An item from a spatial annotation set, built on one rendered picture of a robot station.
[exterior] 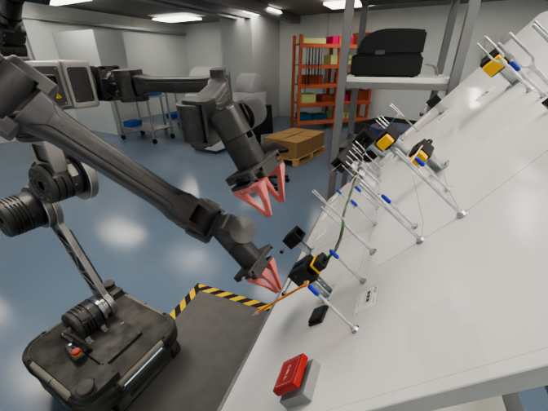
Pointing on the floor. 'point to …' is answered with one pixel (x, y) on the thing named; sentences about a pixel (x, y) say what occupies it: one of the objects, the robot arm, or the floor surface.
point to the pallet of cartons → (298, 144)
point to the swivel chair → (269, 141)
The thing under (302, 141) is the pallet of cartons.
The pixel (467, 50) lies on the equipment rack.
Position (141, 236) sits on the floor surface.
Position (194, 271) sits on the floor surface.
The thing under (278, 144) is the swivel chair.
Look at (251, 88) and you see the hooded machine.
